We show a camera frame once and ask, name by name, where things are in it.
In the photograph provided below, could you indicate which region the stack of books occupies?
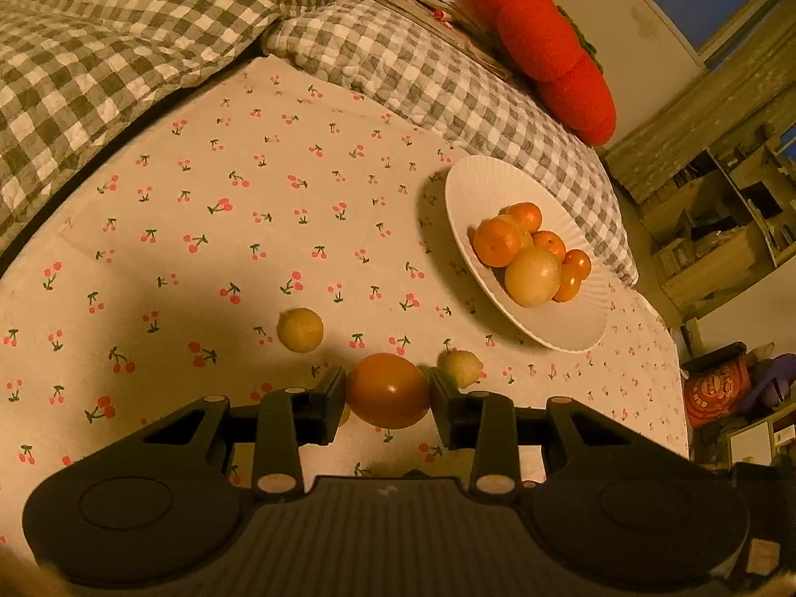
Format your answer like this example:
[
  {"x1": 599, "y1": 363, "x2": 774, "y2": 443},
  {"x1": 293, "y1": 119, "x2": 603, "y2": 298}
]
[{"x1": 366, "y1": 0, "x2": 518, "y2": 83}]

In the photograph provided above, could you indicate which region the large yellow round fruit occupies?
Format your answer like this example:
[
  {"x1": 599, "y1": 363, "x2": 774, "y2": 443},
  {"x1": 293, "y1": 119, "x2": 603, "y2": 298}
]
[{"x1": 503, "y1": 245, "x2": 564, "y2": 308}]

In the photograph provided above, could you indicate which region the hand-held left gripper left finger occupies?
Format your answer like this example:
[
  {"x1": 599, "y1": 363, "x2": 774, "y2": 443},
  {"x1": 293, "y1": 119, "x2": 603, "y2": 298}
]
[{"x1": 142, "y1": 364, "x2": 348, "y2": 499}]

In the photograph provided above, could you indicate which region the purple object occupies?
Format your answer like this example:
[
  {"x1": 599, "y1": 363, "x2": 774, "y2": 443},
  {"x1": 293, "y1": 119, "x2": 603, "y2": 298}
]
[{"x1": 739, "y1": 353, "x2": 796, "y2": 412}]

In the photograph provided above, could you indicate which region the white ribbed plate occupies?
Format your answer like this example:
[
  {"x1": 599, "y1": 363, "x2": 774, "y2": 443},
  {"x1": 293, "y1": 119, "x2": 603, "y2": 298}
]
[{"x1": 443, "y1": 155, "x2": 609, "y2": 354}]

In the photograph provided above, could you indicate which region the orange plush cushion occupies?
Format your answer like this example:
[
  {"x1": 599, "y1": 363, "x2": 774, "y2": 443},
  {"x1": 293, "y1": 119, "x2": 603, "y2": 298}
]
[{"x1": 467, "y1": 0, "x2": 617, "y2": 148}]

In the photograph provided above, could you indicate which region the white box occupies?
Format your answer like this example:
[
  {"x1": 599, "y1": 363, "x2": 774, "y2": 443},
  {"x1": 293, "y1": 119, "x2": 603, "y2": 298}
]
[{"x1": 726, "y1": 419, "x2": 776, "y2": 469}]

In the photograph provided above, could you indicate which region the smooth brown-orange fruit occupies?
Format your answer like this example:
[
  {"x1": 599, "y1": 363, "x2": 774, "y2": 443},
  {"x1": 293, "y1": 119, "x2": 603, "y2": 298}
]
[{"x1": 344, "y1": 352, "x2": 432, "y2": 430}]

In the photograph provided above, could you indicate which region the beige curtain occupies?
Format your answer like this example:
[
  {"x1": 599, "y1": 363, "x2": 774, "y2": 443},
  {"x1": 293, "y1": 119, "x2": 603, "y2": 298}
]
[{"x1": 604, "y1": 53, "x2": 796, "y2": 201}]

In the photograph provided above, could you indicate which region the pale yellow round fruit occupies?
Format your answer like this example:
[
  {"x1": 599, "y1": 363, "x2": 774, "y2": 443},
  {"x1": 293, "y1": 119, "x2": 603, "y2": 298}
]
[{"x1": 497, "y1": 214, "x2": 536, "y2": 250}]

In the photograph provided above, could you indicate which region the cherry print bed sheet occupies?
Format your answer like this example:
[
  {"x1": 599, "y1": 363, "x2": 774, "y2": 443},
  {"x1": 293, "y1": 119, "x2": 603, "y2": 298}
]
[{"x1": 0, "y1": 53, "x2": 693, "y2": 549}]

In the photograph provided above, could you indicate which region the orange printed bag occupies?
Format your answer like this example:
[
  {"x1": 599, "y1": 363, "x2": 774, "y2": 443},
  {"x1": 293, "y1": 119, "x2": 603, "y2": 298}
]
[{"x1": 683, "y1": 353, "x2": 755, "y2": 431}]

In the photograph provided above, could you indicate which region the grey gingham quilt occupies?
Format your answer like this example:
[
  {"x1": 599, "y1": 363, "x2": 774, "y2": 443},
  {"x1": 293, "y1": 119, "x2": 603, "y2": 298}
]
[{"x1": 0, "y1": 0, "x2": 282, "y2": 257}]

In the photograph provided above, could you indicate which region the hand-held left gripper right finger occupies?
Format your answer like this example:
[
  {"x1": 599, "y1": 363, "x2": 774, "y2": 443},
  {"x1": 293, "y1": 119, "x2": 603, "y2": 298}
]
[{"x1": 428, "y1": 372, "x2": 630, "y2": 499}]

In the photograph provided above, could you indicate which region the wooden shelf unit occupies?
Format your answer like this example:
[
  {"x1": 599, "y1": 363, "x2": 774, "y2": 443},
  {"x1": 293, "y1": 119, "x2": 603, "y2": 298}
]
[{"x1": 639, "y1": 135, "x2": 796, "y2": 319}]

